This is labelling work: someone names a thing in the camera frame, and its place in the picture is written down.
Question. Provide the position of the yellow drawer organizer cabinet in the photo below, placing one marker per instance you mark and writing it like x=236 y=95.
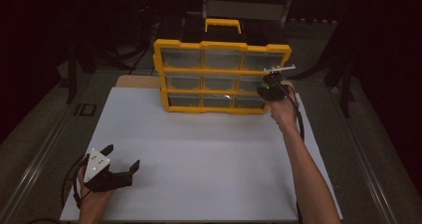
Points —
x=212 y=72

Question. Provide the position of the grey metal frame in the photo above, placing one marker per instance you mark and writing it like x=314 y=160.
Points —
x=245 y=9

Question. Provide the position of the person's right hand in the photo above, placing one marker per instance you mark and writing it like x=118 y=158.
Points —
x=285 y=112

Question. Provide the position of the clear plastic drawer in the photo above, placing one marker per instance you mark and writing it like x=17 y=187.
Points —
x=249 y=84

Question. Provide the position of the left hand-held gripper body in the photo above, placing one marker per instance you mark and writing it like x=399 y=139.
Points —
x=98 y=174

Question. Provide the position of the person's left hand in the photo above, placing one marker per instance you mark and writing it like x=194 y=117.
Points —
x=94 y=202

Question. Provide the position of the white paper sheet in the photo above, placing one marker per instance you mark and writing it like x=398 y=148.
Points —
x=199 y=151

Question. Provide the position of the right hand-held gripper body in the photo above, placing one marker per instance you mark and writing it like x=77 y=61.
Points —
x=272 y=89

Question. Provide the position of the black stand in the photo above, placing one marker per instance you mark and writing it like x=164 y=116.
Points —
x=345 y=88
x=71 y=78

